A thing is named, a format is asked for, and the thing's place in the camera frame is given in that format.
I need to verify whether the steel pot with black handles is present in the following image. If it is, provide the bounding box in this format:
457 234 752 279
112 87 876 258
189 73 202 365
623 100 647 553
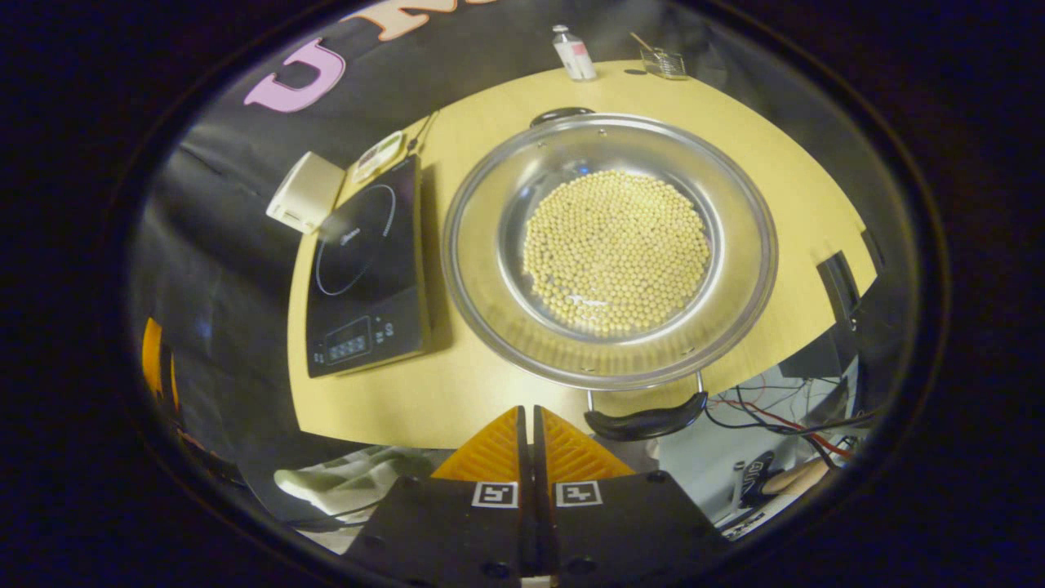
441 106 779 443

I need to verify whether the white divided dish with beans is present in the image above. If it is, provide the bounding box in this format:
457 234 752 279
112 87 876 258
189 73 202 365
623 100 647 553
353 131 407 185

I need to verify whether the black table clamp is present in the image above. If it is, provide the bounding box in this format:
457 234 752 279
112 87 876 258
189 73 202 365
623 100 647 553
816 250 863 329

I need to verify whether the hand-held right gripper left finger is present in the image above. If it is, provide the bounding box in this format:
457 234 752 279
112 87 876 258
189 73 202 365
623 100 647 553
343 406 533 588

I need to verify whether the red cable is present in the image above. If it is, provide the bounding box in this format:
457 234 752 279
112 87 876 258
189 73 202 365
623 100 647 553
710 399 854 458

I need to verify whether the glass cup with stick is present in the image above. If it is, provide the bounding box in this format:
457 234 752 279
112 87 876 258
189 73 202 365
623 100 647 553
630 31 688 81

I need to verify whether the small clear bottle pink label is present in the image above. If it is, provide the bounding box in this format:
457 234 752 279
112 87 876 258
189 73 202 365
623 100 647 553
551 24 598 82

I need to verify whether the pale cloth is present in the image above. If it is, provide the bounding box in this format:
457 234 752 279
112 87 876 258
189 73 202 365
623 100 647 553
273 445 434 523

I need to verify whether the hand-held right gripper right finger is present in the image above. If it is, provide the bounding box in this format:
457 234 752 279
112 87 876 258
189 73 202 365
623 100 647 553
535 406 732 588

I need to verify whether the black power cable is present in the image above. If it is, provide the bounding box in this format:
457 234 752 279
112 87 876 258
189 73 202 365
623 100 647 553
406 110 442 156

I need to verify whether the white toaster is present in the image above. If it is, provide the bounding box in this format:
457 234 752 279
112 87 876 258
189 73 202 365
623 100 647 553
266 151 347 235

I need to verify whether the heap of yellow soybeans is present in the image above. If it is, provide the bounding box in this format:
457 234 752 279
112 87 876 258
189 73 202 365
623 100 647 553
522 170 712 337

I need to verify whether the black induction cooktop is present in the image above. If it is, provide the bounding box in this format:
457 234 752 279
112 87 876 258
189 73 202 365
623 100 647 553
305 154 433 379

